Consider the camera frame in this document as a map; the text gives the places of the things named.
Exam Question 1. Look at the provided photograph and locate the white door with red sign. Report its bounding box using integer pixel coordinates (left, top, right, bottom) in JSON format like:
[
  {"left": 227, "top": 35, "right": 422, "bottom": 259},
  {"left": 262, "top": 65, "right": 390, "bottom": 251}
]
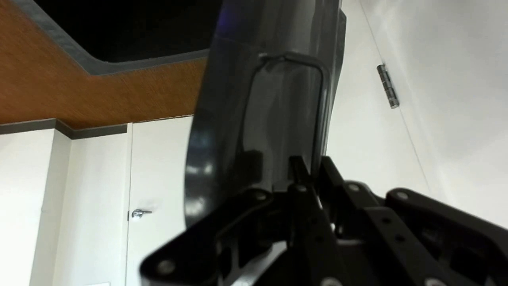
[{"left": 125, "top": 116, "right": 195, "bottom": 286}]

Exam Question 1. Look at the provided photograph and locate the black bin lid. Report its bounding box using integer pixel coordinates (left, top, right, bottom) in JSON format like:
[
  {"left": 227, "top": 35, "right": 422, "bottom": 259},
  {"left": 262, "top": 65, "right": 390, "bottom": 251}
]
[{"left": 182, "top": 0, "right": 349, "bottom": 231}]

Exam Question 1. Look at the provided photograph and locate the metal door latch plate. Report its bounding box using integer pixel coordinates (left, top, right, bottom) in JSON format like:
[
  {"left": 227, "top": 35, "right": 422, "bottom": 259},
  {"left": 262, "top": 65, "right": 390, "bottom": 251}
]
[{"left": 375, "top": 62, "right": 402, "bottom": 112}]

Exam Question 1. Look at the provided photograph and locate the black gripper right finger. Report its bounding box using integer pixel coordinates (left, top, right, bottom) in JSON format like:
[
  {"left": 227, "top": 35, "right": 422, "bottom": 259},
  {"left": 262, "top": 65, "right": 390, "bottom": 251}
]
[{"left": 317, "top": 156, "right": 508, "bottom": 286}]

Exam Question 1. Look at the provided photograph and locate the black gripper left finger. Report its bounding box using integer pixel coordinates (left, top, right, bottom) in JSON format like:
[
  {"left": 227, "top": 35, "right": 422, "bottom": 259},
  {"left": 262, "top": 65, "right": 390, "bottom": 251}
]
[{"left": 138, "top": 154, "right": 340, "bottom": 286}]

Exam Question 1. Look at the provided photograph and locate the silver lever door handle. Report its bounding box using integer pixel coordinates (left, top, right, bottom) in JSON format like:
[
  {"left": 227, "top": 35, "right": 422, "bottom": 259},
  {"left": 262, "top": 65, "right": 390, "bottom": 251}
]
[{"left": 125, "top": 207, "right": 154, "bottom": 223}]

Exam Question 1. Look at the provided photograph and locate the plain white door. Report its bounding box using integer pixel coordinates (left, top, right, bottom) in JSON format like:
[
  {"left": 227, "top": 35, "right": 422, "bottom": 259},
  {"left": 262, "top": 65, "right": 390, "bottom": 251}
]
[{"left": 338, "top": 0, "right": 508, "bottom": 229}]

